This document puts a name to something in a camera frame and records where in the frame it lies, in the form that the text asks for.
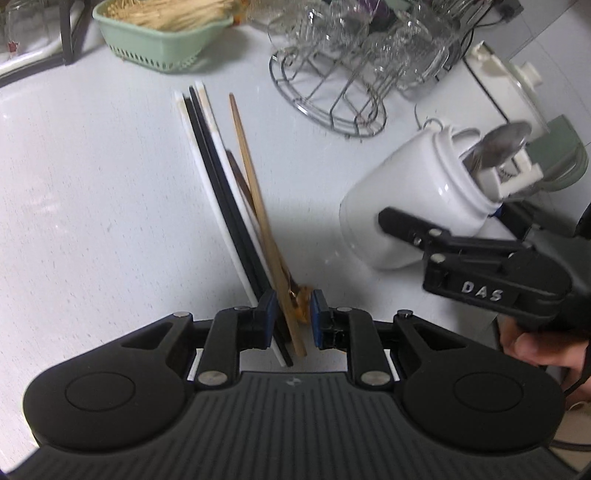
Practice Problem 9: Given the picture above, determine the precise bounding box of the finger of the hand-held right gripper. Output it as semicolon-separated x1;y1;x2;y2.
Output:
379;208;534;259
491;200;532;232

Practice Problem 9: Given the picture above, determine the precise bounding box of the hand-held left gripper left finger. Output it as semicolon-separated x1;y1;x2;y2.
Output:
121;291;277;389

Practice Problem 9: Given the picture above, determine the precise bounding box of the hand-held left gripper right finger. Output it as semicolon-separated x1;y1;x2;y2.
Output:
311;290;467;389

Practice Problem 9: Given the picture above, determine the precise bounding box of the white ceramic jar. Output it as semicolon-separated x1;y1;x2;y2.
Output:
338;126;519;271

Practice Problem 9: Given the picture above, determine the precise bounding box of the metal spoon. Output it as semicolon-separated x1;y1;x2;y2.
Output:
462;121;533;178

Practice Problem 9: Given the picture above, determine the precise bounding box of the white chopstick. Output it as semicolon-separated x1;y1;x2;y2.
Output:
196;80;278;296
174;90;288;368

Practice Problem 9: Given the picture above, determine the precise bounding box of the black chopstick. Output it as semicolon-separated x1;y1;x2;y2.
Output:
183;93;289;367
188;84;295;368

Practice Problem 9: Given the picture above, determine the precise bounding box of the wooden chopstick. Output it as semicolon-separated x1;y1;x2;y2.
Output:
228;92;308;358

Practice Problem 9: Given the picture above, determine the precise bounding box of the person's right hand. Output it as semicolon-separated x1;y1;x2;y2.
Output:
501;319;591;402

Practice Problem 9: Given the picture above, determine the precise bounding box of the pale green plastic bowl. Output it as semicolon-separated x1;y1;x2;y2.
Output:
522;115;591;192

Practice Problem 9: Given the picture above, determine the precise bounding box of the white electric cooker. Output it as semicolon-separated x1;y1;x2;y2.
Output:
463;41;555;201

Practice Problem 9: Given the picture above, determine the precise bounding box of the textured glass pitcher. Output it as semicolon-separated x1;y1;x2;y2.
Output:
397;14;467;90

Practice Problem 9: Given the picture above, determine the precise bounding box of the cut-crystal stemmed glass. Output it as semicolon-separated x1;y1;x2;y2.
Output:
360;21;419;88

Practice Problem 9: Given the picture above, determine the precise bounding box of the black power plug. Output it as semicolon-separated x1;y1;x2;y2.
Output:
496;0;525;21

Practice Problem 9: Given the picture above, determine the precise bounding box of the glass cup with purple lid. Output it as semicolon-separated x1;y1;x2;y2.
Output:
355;0;402;33

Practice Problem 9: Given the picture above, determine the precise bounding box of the clear stemmed glass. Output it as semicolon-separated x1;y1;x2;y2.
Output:
270;0;333;51

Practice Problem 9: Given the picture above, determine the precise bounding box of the green plastic basket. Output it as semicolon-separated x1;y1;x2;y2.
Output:
92;0;236;73

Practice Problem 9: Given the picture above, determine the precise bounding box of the bundle of bamboo sticks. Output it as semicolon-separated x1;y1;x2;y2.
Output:
104;0;241;31

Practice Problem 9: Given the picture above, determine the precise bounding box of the white drip tray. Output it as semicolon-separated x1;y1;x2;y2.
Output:
0;44;68;77

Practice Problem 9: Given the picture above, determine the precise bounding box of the black metal dish rack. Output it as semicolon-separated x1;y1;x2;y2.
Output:
0;0;94;89

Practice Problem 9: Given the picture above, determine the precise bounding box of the wire glass rack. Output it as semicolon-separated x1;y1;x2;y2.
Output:
268;25;389;139

